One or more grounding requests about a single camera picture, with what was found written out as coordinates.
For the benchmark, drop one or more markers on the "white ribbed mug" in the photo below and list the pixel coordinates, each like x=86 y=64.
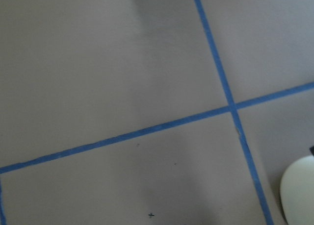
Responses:
x=297 y=192

